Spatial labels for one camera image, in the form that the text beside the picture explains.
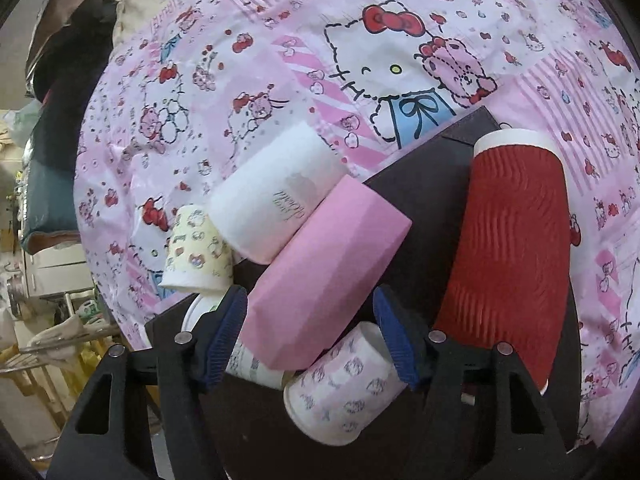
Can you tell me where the white green-leaf paper cup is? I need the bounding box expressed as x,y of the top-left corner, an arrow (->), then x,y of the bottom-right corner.
181,292 -> 295,390

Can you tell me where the pink Hello Kitty sheet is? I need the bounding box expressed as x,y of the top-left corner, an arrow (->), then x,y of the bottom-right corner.
74,0 -> 639,443

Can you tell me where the white Hello Kitty cup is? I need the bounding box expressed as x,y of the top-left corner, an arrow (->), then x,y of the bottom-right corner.
283,322 -> 406,446

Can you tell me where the plain white paper cup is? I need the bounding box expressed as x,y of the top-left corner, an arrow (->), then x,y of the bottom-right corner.
206,122 -> 347,264

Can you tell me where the black clothes pile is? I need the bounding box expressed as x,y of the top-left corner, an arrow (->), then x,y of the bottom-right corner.
25,0 -> 116,172

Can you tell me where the yellow patterned paper cup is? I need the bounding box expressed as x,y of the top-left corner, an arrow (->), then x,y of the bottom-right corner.
160,205 -> 233,295

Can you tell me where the red ribbed paper cup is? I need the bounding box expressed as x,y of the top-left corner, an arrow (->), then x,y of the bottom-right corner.
435,129 -> 570,389

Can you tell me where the teal bed footboard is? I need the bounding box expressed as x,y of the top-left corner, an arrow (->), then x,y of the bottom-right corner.
21,159 -> 80,256

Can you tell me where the black square board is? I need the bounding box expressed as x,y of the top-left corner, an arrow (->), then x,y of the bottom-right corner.
144,105 -> 584,480

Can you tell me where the pink faceted paper cup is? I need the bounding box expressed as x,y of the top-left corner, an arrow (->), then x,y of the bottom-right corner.
240,177 -> 412,370

